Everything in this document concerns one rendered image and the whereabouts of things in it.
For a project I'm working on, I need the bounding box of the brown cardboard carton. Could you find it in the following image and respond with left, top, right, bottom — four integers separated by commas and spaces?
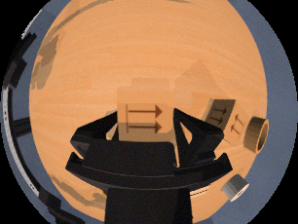
117, 91, 173, 142
205, 99, 249, 147

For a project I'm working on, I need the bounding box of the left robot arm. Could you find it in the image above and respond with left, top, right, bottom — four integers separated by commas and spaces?
4, 32, 31, 79

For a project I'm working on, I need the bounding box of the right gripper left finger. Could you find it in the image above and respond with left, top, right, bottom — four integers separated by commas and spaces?
74, 111, 119, 140

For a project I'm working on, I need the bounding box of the small wooden pallet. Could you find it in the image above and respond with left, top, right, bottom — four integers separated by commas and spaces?
190, 183, 211, 199

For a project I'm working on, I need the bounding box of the grey cylinder with pale top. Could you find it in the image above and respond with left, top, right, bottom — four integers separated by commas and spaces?
222, 174, 249, 202

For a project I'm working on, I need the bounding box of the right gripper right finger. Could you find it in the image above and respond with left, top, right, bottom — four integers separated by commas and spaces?
173, 108, 225, 167

